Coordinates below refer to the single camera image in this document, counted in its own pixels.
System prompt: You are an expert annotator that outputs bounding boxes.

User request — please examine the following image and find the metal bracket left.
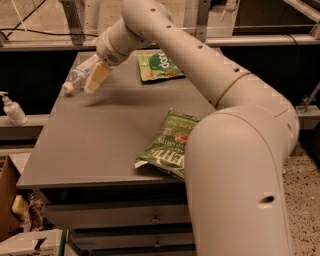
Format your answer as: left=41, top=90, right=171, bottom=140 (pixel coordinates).
left=59, top=0, right=84, bottom=46

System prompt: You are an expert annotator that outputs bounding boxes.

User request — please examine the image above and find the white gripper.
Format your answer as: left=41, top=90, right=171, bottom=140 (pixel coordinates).
left=84, top=28, right=128, bottom=94

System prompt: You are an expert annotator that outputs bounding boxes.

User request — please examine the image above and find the green round-logo snack bag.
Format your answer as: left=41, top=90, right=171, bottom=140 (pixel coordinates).
left=138, top=51, right=184, bottom=82

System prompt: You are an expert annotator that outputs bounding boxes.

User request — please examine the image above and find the white cardboard box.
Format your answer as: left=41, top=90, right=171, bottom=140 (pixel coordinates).
left=0, top=229, right=65, bottom=256

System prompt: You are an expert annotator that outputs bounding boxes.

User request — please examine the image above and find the brown cardboard box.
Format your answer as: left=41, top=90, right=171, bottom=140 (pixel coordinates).
left=0, top=156, right=20, bottom=241

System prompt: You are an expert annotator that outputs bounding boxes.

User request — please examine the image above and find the black cable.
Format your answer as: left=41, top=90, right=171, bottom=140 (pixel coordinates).
left=0, top=0, right=101, bottom=38

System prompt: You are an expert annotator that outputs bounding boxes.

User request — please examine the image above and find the clear blue-label plastic bottle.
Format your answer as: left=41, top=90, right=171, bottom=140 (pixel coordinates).
left=62, top=54, right=100, bottom=95

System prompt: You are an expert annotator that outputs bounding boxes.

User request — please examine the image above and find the grey drawer cabinet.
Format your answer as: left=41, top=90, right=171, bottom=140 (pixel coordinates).
left=18, top=55, right=214, bottom=256

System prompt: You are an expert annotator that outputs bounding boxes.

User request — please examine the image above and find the metal frame rail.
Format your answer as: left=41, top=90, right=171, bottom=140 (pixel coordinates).
left=0, top=34, right=320, bottom=51

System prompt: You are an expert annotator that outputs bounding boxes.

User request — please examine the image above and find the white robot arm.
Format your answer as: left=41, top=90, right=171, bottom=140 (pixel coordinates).
left=85, top=0, right=299, bottom=256

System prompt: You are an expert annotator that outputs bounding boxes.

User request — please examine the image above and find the white pump dispenser bottle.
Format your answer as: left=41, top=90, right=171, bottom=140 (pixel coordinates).
left=0, top=91, right=28, bottom=126

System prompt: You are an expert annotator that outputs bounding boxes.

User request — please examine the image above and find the metal bracket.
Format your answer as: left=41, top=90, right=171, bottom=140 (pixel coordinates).
left=195, top=0, right=211, bottom=42
left=59, top=0, right=84, bottom=46

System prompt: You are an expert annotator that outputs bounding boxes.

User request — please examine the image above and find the green Kettle jalapeno chips bag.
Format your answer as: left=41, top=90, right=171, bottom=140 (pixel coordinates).
left=134, top=108, right=200, bottom=179

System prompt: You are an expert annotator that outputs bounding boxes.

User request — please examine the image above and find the metal bracket right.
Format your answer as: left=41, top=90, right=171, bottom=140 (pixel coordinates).
left=195, top=0, right=211, bottom=42

